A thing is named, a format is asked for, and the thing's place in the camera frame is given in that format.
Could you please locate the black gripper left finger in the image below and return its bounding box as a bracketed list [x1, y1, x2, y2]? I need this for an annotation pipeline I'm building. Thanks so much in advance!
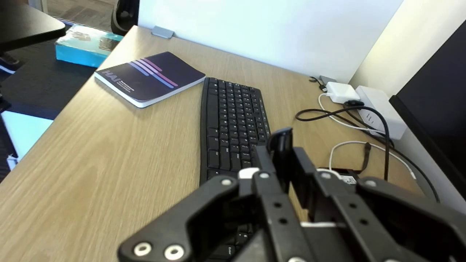
[117, 127, 313, 262]

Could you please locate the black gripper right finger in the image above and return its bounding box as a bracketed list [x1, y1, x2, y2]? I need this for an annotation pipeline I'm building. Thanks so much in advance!
[290, 146, 466, 262]

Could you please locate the small black hub with label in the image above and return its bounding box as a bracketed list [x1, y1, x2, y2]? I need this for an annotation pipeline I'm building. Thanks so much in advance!
[334, 166, 361, 187]

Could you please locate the black computer keyboard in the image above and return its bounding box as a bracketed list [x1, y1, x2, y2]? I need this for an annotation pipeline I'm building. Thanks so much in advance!
[198, 76, 272, 190]

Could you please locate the white power strip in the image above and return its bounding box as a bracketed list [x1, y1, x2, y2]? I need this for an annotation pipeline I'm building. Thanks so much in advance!
[354, 85, 409, 143]

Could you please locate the black computer monitor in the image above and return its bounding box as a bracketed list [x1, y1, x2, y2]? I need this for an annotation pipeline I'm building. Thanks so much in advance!
[387, 19, 466, 201]

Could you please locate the white power adapter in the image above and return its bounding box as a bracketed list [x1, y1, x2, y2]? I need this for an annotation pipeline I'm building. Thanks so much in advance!
[323, 80, 363, 105]

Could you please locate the dark notebook with coloured stripes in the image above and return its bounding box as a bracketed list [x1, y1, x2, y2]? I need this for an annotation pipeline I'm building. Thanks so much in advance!
[93, 50, 208, 111]

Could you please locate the grey partition clip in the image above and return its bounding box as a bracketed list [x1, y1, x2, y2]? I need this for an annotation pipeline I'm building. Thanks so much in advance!
[149, 25, 176, 41]

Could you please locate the white cabinet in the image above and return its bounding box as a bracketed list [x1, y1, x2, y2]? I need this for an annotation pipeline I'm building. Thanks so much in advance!
[0, 110, 54, 172]

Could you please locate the white partition board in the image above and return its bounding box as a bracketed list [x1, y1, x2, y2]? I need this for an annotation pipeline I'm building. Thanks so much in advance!
[137, 0, 405, 85]

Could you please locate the teal box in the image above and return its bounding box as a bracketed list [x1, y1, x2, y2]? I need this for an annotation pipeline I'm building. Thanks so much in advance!
[54, 24, 125, 69]

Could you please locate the black mounting board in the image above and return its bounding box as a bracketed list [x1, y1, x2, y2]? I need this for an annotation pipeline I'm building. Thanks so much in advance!
[0, 0, 67, 56]

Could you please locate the black cable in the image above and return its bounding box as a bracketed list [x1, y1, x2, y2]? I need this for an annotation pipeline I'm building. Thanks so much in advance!
[294, 98, 441, 204]

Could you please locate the white cable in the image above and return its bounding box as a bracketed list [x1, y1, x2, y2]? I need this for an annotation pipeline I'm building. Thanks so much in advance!
[316, 92, 370, 133]
[328, 140, 419, 182]

